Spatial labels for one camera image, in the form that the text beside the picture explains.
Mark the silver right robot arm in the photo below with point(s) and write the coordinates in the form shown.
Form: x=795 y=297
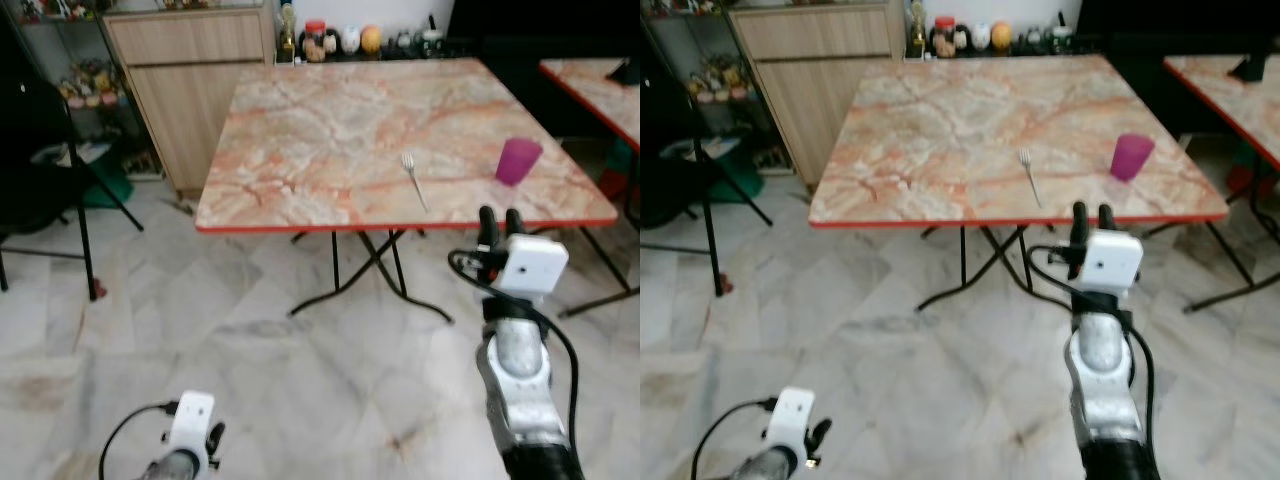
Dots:
x=1105 y=390
x=520 y=390

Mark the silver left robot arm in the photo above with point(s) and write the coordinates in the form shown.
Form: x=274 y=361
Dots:
x=175 y=468
x=770 y=468

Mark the purple plastic cup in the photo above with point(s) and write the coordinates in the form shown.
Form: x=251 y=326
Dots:
x=518 y=162
x=1131 y=158

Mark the silver metal fork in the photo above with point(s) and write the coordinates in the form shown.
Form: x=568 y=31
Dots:
x=1030 y=176
x=412 y=180

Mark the red and green plastic item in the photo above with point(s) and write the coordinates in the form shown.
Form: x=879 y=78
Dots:
x=620 y=170
x=1250 y=170

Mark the marble folding table red edge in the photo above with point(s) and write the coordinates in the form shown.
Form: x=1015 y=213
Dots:
x=600 y=90
x=1235 y=100
x=980 y=135
x=350 y=140

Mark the black chair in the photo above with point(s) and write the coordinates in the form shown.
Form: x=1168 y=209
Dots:
x=662 y=190
x=25 y=150

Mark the black object on marble table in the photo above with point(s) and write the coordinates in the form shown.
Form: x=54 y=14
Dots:
x=622 y=72
x=1255 y=67

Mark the black tripod stand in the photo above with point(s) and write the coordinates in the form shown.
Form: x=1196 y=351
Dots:
x=712 y=200
x=85 y=200

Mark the black flat screen television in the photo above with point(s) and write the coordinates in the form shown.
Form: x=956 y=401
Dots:
x=540 y=20
x=1180 y=20

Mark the orange round ball figure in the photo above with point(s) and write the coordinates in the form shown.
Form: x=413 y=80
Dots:
x=1002 y=35
x=371 y=39

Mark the white round ball figure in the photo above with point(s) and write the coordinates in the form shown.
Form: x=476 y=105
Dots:
x=980 y=36
x=350 y=39

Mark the green floor item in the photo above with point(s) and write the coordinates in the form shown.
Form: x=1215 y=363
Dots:
x=108 y=190
x=735 y=185

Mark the red lid snack jar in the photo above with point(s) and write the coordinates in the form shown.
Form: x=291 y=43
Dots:
x=315 y=42
x=943 y=38

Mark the glass display shelf with figurines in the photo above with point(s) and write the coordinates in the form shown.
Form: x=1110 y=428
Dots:
x=85 y=85
x=720 y=75

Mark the small gold trophy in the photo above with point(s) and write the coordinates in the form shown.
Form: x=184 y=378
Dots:
x=287 y=35
x=916 y=30

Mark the light wooden cabinet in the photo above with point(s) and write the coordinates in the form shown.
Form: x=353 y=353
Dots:
x=190 y=100
x=820 y=95

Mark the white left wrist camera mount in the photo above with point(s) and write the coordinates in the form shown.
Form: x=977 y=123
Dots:
x=190 y=425
x=790 y=420

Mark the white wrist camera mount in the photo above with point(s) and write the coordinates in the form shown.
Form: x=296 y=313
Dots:
x=1110 y=262
x=190 y=425
x=532 y=265
x=790 y=420

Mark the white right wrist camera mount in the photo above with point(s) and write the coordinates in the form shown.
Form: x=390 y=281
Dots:
x=1110 y=262
x=532 y=265

